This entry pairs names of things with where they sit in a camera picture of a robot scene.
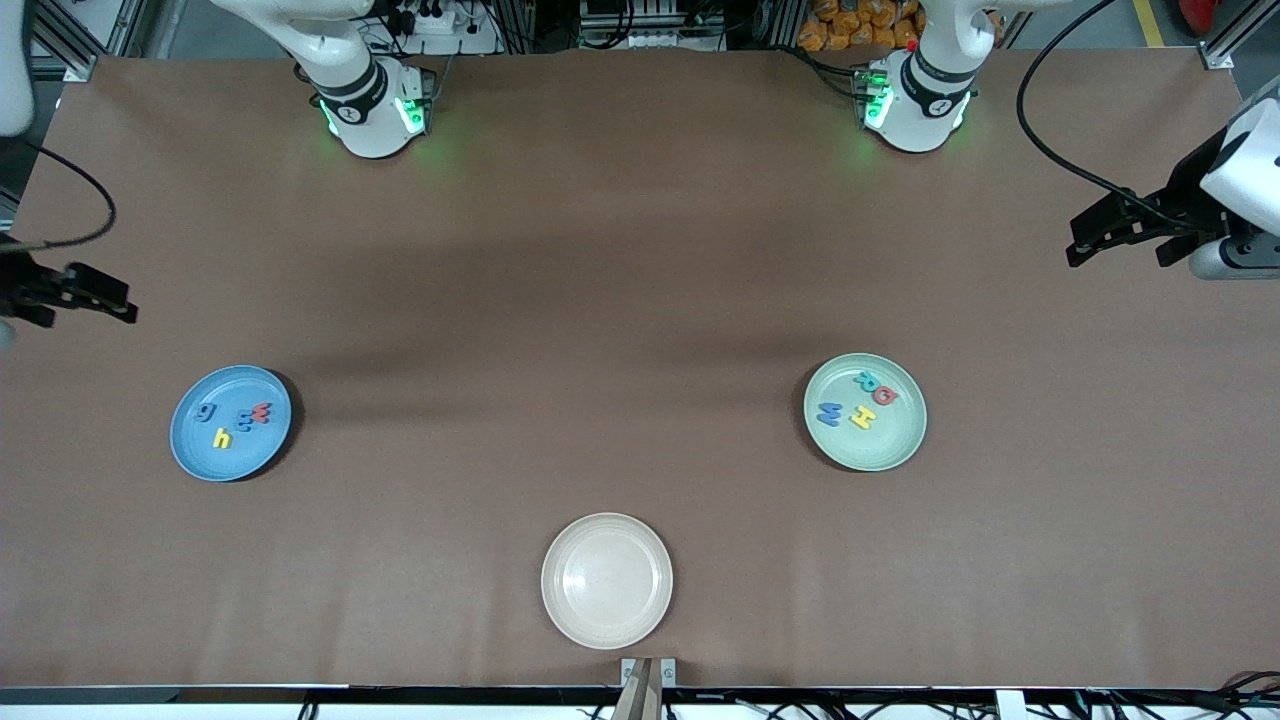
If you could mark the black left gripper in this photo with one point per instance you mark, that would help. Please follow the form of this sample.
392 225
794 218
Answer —
1183 201

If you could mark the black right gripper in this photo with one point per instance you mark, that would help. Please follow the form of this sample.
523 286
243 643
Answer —
22 287

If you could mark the blue foam round lowercase letter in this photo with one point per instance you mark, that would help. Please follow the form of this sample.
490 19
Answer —
205 411

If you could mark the yellow foam lowercase h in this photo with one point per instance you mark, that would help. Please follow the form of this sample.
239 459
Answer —
222 438

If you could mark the blue foam lowercase m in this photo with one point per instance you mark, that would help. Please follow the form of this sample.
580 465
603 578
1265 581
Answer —
243 421

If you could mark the salmon foam lowercase w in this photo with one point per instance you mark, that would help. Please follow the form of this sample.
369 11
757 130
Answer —
263 412

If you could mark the pink foam letter Q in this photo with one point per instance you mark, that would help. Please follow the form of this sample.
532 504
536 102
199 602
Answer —
887 396

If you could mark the teal foam letter R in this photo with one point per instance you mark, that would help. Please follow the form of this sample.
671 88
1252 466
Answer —
866 380

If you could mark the yellow foam letter H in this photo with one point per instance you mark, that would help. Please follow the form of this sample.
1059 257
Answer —
862 418

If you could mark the blue foam capital M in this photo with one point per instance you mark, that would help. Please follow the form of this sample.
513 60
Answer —
829 413

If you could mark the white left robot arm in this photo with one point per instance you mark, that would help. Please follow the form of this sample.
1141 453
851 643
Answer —
915 100

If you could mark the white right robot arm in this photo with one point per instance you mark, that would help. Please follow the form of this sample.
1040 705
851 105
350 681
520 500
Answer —
365 100

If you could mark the blue round plate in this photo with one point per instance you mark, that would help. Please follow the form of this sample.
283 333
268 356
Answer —
240 460

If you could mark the red round object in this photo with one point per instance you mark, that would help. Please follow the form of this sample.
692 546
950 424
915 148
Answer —
1200 12

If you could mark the green round plate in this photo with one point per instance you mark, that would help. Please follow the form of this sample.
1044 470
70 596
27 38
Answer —
880 445

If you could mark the orange items pile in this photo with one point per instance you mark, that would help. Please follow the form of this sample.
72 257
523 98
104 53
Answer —
840 30

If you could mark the brown table cover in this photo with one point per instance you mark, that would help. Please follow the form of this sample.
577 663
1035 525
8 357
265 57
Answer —
1000 600

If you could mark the white power strip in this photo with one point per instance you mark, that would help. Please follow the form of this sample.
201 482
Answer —
650 40
440 20

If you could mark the cream round plate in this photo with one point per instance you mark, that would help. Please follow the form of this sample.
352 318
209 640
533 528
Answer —
607 580

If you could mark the aluminium frame post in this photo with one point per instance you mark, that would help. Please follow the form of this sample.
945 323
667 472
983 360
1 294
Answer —
80 68
1218 55

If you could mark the table edge rail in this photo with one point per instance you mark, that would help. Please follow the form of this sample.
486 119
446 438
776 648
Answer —
100 695

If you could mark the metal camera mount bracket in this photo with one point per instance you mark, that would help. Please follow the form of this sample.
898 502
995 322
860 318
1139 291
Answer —
630 668

